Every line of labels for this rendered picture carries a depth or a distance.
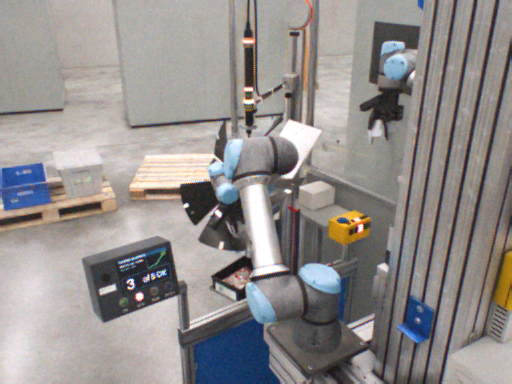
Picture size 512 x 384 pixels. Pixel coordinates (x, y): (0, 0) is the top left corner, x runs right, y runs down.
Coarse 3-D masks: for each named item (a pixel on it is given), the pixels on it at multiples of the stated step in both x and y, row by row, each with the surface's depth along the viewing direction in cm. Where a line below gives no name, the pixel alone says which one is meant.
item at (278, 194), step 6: (282, 180) 205; (288, 180) 204; (294, 180) 202; (300, 180) 200; (276, 186) 200; (282, 186) 199; (288, 186) 198; (294, 186) 197; (276, 192) 196; (282, 192) 196; (270, 198) 195; (276, 198) 193; (282, 198) 193
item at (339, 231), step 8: (336, 216) 208; (344, 216) 207; (352, 216) 207; (336, 224) 202; (344, 224) 200; (352, 224) 200; (360, 224) 203; (336, 232) 203; (344, 232) 199; (360, 232) 205; (368, 232) 208; (336, 240) 204; (344, 240) 201; (352, 240) 204
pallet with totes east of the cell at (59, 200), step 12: (48, 180) 491; (60, 180) 491; (60, 192) 462; (108, 192) 464; (0, 204) 439; (48, 204) 436; (60, 204) 436; (72, 204) 437; (84, 204) 441; (108, 204) 452; (0, 216) 414; (12, 216) 417; (48, 216) 431; (60, 216) 441; (72, 216) 442; (0, 228) 419; (12, 228) 421
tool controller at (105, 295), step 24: (144, 240) 155; (168, 240) 151; (96, 264) 138; (120, 264) 142; (144, 264) 146; (168, 264) 151; (96, 288) 139; (120, 288) 143; (144, 288) 147; (96, 312) 146; (120, 312) 143
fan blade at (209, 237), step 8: (224, 224) 210; (208, 232) 210; (216, 232) 210; (224, 232) 209; (240, 232) 210; (200, 240) 210; (208, 240) 209; (216, 240) 209; (224, 240) 208; (240, 240) 208; (224, 248) 207; (232, 248) 207; (240, 248) 207
